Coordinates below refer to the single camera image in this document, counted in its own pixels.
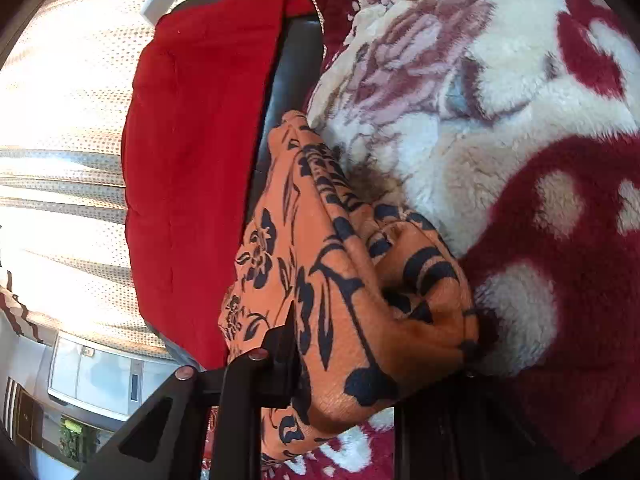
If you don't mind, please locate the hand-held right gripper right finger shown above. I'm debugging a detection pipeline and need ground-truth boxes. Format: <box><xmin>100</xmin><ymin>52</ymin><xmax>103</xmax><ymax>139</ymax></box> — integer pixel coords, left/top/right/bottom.
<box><xmin>392</xmin><ymin>371</ymin><xmax>576</xmax><ymax>480</ymax></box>

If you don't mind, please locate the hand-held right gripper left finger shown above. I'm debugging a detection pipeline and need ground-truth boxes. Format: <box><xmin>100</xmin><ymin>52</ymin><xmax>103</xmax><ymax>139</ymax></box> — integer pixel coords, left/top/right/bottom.
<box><xmin>75</xmin><ymin>305</ymin><xmax>311</xmax><ymax>480</ymax></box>

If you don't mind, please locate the orange floral garment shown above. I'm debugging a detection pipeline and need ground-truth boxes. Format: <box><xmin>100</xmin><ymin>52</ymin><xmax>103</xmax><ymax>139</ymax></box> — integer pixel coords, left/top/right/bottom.
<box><xmin>217</xmin><ymin>110</ymin><xmax>481</xmax><ymax>463</ymax></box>

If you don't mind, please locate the white standing air conditioner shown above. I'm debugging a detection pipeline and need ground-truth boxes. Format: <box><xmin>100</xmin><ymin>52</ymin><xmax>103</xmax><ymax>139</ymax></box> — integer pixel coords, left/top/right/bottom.
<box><xmin>47</xmin><ymin>332</ymin><xmax>171</xmax><ymax>421</ymax></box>

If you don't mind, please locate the red blanket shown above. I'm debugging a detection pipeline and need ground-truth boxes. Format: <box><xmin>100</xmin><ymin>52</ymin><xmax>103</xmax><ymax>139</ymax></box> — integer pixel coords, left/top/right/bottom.
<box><xmin>122</xmin><ymin>0</ymin><xmax>316</xmax><ymax>371</ymax></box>

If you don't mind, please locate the dotted cream curtain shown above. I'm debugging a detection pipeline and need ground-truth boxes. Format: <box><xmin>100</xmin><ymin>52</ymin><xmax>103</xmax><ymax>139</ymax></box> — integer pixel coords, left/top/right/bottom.
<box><xmin>0</xmin><ymin>0</ymin><xmax>216</xmax><ymax>361</ymax></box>

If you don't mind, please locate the black leather sofa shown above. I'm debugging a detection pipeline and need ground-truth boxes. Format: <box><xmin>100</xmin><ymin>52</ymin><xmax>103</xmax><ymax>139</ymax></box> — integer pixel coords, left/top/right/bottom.
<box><xmin>155</xmin><ymin>0</ymin><xmax>326</xmax><ymax>371</ymax></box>

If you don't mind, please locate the floral plush blanket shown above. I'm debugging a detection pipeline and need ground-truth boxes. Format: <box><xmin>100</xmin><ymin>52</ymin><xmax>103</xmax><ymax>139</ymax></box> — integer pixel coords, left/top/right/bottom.
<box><xmin>200</xmin><ymin>0</ymin><xmax>640</xmax><ymax>480</ymax></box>

